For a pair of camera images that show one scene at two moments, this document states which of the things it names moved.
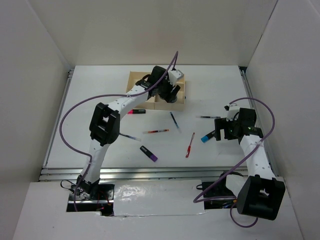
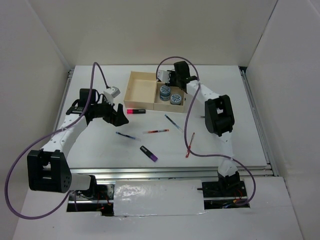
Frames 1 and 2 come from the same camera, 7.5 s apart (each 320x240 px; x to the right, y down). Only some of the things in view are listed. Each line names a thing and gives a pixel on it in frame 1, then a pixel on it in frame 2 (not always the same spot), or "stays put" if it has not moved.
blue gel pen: x=127 y=136 stays put
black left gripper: x=169 y=97 to x=119 y=118
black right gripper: x=222 y=123 to x=171 y=74
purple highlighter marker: x=146 y=152 stays put
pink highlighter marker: x=134 y=111 stays put
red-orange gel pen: x=151 y=131 stays put
